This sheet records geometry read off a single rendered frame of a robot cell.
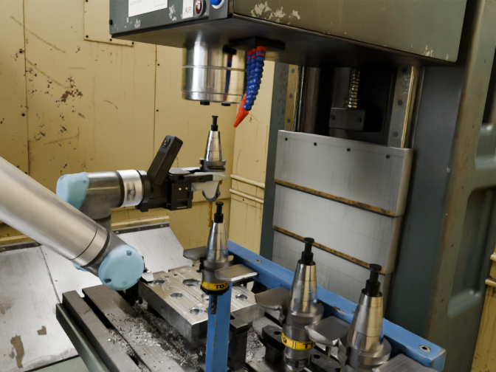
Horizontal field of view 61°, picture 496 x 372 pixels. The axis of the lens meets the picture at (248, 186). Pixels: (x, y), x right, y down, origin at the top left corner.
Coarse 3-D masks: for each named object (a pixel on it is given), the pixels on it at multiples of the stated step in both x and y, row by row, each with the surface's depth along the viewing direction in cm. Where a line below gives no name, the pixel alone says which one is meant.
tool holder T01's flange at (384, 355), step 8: (344, 336) 54; (344, 344) 52; (384, 344) 53; (344, 352) 52; (352, 352) 52; (360, 352) 51; (376, 352) 51; (384, 352) 51; (344, 360) 52; (352, 360) 52; (360, 360) 50; (368, 360) 50; (376, 360) 50; (384, 360) 51; (360, 368) 51; (368, 368) 51
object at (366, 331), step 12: (360, 300) 52; (372, 300) 51; (360, 312) 51; (372, 312) 51; (360, 324) 51; (372, 324) 51; (348, 336) 53; (360, 336) 51; (372, 336) 51; (360, 348) 51; (372, 348) 51
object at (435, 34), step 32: (128, 0) 82; (256, 0) 59; (288, 0) 63; (320, 0) 67; (352, 0) 71; (384, 0) 77; (416, 0) 83; (448, 0) 90; (128, 32) 84; (160, 32) 77; (192, 32) 75; (224, 32) 72; (256, 32) 69; (288, 32) 67; (320, 32) 69; (352, 32) 73; (384, 32) 78; (416, 32) 85; (448, 32) 92; (320, 64) 119; (352, 64) 112; (384, 64) 106; (416, 64) 101; (448, 64) 96
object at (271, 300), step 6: (276, 288) 69; (282, 288) 69; (258, 294) 66; (264, 294) 66; (270, 294) 66; (276, 294) 66; (282, 294) 67; (288, 294) 67; (258, 300) 64; (264, 300) 64; (270, 300) 64; (276, 300) 64; (264, 306) 63; (270, 306) 63; (276, 306) 63
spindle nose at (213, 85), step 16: (192, 48) 89; (208, 48) 87; (224, 48) 87; (192, 64) 89; (208, 64) 88; (224, 64) 88; (240, 64) 89; (192, 80) 90; (208, 80) 88; (224, 80) 89; (240, 80) 90; (192, 96) 91; (208, 96) 89; (224, 96) 89; (240, 96) 91
